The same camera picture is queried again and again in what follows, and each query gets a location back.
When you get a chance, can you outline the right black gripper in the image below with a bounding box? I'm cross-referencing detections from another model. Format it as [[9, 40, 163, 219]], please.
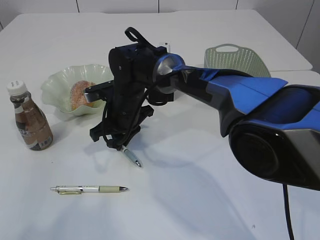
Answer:
[[89, 83, 154, 150]]

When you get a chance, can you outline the blue grip pen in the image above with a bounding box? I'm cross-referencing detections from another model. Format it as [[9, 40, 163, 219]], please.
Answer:
[[120, 145, 143, 168]]

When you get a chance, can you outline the sugared bread roll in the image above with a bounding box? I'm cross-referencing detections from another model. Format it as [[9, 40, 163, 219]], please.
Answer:
[[70, 80, 95, 111]]

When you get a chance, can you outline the cream grip pen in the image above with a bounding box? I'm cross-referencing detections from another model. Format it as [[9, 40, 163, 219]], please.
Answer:
[[50, 185, 129, 195]]

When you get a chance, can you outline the brown drink bottle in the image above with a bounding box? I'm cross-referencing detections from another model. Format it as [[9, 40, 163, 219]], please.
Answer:
[[6, 80, 53, 151]]

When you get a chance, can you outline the clear plastic ruler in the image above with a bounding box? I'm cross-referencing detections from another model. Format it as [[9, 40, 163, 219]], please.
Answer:
[[159, 41, 171, 53]]

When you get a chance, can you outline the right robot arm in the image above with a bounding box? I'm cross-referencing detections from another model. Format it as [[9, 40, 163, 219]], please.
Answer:
[[84, 44, 320, 190]]

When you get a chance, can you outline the black square pen holder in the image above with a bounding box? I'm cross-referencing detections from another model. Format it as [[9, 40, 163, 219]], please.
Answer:
[[147, 88, 174, 105]]

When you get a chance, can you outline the green wavy glass plate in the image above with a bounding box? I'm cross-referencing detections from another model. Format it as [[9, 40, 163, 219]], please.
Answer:
[[41, 64, 114, 116]]

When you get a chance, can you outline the green plastic woven basket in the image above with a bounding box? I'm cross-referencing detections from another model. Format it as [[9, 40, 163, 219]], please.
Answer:
[[203, 43, 271, 78]]

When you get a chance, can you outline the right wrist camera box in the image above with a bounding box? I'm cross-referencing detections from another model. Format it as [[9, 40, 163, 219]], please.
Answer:
[[84, 80, 114, 103]]

